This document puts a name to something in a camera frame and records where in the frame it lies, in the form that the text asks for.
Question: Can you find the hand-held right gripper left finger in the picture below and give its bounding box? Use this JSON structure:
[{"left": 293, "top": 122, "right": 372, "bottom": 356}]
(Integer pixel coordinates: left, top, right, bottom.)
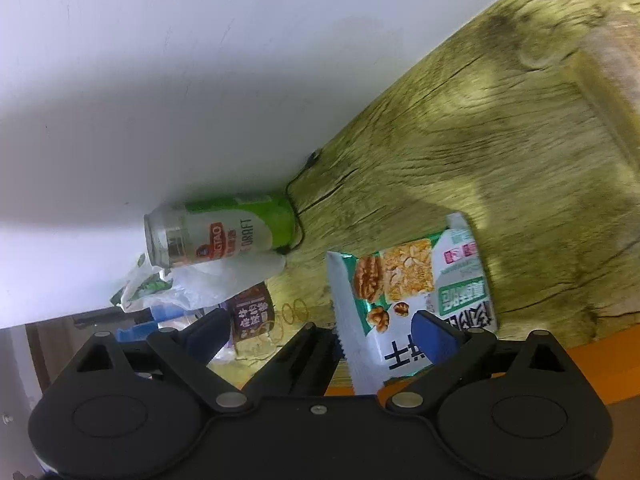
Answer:
[{"left": 75, "top": 308, "right": 251, "bottom": 413}]

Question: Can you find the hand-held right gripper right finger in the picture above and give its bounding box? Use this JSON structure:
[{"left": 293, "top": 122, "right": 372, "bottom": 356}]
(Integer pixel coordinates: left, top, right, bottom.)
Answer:
[{"left": 385, "top": 310, "right": 571, "bottom": 413}]

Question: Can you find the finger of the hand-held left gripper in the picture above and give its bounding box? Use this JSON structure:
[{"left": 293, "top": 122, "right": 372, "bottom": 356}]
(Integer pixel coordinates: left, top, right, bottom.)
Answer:
[{"left": 242, "top": 322, "right": 343, "bottom": 398}]

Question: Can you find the walnut crisp snack packet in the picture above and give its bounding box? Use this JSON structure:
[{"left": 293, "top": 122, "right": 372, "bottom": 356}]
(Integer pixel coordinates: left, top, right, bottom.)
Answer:
[{"left": 325, "top": 212, "right": 501, "bottom": 396}]

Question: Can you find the orange gift box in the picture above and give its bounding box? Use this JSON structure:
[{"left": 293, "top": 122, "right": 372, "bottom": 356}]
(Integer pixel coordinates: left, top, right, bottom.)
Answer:
[{"left": 325, "top": 327, "right": 640, "bottom": 406}]

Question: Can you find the wood-grain desktop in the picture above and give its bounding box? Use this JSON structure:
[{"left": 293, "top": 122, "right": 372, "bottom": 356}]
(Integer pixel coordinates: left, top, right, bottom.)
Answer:
[{"left": 207, "top": 0, "right": 640, "bottom": 396}]

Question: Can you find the large tan rubber band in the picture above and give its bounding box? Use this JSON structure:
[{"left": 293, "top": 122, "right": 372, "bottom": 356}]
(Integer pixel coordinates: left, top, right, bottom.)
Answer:
[{"left": 240, "top": 327, "right": 291, "bottom": 361}]

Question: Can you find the purple lidded porridge can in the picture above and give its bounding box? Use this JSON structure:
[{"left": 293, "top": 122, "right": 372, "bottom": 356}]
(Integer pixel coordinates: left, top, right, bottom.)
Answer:
[{"left": 222, "top": 282, "right": 276, "bottom": 356}]

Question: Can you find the white plastic bag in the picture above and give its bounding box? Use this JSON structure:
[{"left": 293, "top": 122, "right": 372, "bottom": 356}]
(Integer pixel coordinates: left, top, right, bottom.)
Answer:
[{"left": 117, "top": 250, "right": 288, "bottom": 313}]

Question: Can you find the small tan rubber band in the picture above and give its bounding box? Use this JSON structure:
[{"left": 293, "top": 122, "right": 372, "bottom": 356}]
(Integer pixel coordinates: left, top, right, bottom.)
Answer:
[{"left": 281, "top": 299, "right": 309, "bottom": 322}]

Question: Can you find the green and white beer can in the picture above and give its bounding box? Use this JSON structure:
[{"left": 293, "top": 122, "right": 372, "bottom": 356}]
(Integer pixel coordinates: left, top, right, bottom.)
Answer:
[{"left": 144, "top": 195, "right": 298, "bottom": 268}]

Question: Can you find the black usb cable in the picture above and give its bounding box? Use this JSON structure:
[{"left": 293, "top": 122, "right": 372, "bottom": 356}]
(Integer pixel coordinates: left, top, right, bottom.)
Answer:
[{"left": 285, "top": 147, "right": 323, "bottom": 253}]

